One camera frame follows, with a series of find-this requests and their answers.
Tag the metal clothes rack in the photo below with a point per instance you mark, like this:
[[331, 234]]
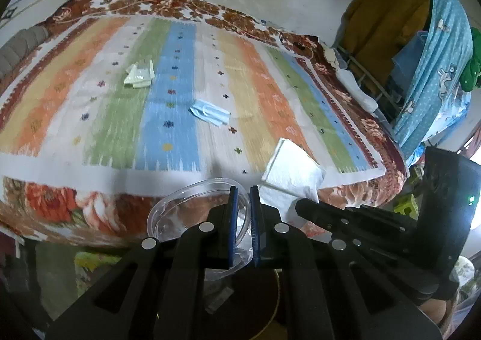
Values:
[[383, 94]]

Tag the green patterned cloth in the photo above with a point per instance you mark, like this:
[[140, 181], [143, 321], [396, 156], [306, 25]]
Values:
[[94, 261]]

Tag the blue printed cloth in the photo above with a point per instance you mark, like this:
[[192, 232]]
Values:
[[439, 62]]

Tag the grey pillow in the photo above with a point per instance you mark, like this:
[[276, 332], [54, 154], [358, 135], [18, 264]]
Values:
[[18, 48]]

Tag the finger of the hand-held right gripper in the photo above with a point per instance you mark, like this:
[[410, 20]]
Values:
[[330, 214], [375, 244]]

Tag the striped colourful bed blanket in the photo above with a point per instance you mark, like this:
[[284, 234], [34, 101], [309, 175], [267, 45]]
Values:
[[56, 204]]

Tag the person's right hand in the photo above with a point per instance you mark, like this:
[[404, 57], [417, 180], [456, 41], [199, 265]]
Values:
[[436, 310]]

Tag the green plastic stool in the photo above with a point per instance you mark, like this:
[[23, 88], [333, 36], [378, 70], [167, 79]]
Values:
[[406, 206]]

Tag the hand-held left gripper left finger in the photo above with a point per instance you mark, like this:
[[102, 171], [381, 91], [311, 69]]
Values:
[[233, 227]]

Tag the striped colourful mat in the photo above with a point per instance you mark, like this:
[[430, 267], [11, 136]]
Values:
[[94, 118]]

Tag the small clear plastic wrapper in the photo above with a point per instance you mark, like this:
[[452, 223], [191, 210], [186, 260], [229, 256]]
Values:
[[221, 295]]

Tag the white cloth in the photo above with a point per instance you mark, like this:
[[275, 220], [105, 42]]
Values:
[[353, 84], [293, 171]]

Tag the pale green plastic package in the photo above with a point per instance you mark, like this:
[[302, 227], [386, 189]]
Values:
[[139, 77]]

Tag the brown jacket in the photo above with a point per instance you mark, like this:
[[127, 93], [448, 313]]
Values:
[[387, 24]]

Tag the clear plastic container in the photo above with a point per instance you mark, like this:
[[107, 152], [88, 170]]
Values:
[[180, 208]]

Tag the blue face mask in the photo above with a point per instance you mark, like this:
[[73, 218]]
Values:
[[210, 111]]

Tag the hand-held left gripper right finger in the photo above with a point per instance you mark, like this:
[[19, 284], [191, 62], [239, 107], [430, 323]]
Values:
[[254, 227]]

